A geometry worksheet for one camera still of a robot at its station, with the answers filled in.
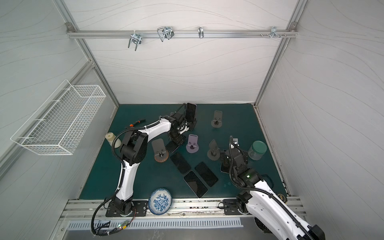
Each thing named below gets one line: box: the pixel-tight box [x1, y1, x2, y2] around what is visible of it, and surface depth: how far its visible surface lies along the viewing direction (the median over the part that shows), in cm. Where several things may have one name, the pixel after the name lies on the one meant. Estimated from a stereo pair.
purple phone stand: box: [186, 134, 199, 154], surface depth 92 cm
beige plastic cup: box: [105, 132, 122, 148], surface depth 91 cm
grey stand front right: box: [207, 139, 221, 161], surface depth 91 cm
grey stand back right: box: [211, 110, 223, 128], surface depth 106 cm
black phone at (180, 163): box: [170, 152, 191, 175], surface depth 92 cm
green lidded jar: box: [248, 140, 268, 161], surface depth 87 cm
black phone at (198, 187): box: [183, 170, 209, 199], surface depth 85 cm
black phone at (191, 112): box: [185, 103, 197, 123], surface depth 100 cm
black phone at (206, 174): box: [194, 161, 219, 187], surface depth 89 cm
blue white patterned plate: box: [148, 187, 173, 216], surface depth 76 cm
